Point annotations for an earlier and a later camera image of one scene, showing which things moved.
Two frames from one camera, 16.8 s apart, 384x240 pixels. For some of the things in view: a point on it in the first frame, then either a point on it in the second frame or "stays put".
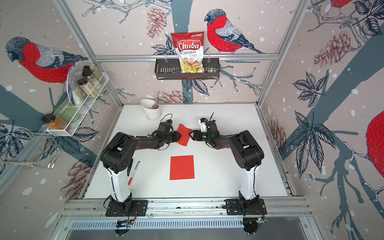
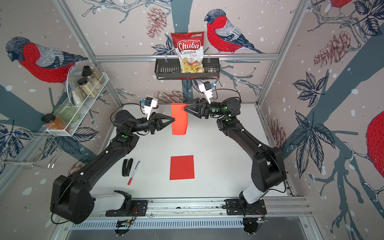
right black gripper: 196,133 → 205,110
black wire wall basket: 170,70 stays put
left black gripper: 176,137 → 156,123
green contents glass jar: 67,111 stays put
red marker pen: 131,178 stays put
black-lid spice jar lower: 86,87 stays put
